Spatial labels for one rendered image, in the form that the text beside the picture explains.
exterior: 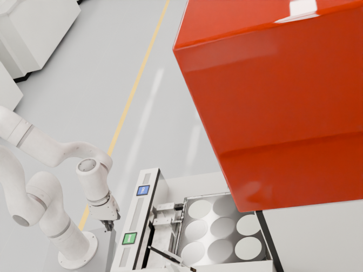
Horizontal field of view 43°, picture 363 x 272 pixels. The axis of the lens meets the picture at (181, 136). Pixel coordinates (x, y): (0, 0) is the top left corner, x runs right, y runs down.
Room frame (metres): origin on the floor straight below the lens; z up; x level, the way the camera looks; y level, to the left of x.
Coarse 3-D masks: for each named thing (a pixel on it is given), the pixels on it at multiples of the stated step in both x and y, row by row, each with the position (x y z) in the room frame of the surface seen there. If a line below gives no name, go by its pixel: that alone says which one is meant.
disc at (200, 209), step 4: (200, 200) 1.41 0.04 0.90; (204, 200) 1.40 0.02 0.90; (192, 204) 1.41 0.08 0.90; (196, 204) 1.40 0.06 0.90; (200, 204) 1.39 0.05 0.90; (204, 204) 1.38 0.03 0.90; (208, 204) 1.37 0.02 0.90; (192, 208) 1.39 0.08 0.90; (196, 208) 1.38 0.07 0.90; (200, 208) 1.37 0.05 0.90; (204, 208) 1.36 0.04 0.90; (208, 208) 1.35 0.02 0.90; (192, 212) 1.37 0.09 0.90; (196, 212) 1.36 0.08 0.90; (200, 212) 1.35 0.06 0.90; (204, 212) 1.34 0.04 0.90; (208, 212) 1.33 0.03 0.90; (192, 216) 1.35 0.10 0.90; (196, 216) 1.34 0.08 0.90; (200, 216) 1.33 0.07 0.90
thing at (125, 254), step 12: (156, 168) 1.66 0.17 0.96; (144, 180) 1.62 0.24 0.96; (132, 204) 1.50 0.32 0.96; (144, 204) 1.47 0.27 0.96; (132, 216) 1.43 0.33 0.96; (144, 216) 1.40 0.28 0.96; (132, 228) 1.37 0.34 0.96; (120, 240) 1.33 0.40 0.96; (120, 252) 1.27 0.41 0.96; (132, 252) 1.25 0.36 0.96; (120, 264) 1.22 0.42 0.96; (132, 264) 1.19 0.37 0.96
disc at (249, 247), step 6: (240, 240) 1.13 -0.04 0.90; (246, 240) 1.12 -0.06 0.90; (252, 240) 1.11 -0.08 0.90; (258, 240) 1.10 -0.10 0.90; (240, 246) 1.11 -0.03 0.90; (246, 246) 1.09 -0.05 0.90; (252, 246) 1.08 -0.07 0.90; (258, 246) 1.07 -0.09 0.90; (240, 252) 1.08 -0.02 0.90; (246, 252) 1.07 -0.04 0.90; (252, 252) 1.06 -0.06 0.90; (258, 252) 1.05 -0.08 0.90; (240, 258) 1.06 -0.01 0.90; (246, 258) 1.05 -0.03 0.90; (252, 258) 1.04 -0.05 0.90
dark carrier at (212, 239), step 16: (224, 208) 1.31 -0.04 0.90; (192, 224) 1.31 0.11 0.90; (208, 224) 1.27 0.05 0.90; (224, 224) 1.24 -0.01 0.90; (192, 240) 1.23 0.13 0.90; (208, 240) 1.20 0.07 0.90; (224, 240) 1.16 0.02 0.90; (192, 256) 1.16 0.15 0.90; (208, 256) 1.12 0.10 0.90; (224, 256) 1.09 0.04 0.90; (256, 256) 1.03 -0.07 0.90
